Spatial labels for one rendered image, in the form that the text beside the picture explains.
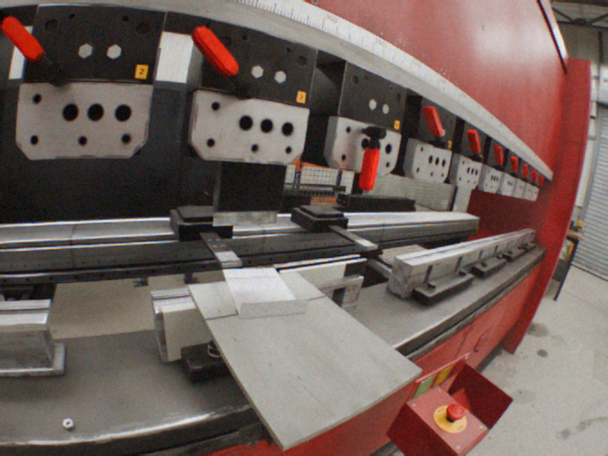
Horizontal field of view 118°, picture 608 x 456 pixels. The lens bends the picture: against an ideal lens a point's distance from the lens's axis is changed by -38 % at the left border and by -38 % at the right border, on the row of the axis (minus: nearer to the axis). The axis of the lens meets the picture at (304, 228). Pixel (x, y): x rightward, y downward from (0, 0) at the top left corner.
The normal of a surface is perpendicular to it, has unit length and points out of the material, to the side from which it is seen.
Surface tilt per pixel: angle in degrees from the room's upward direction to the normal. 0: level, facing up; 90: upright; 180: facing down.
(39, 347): 90
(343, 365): 0
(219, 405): 0
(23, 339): 90
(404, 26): 90
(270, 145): 90
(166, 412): 0
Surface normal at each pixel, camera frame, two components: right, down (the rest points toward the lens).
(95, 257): 0.55, 0.33
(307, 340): 0.15, -0.95
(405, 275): -0.82, 0.04
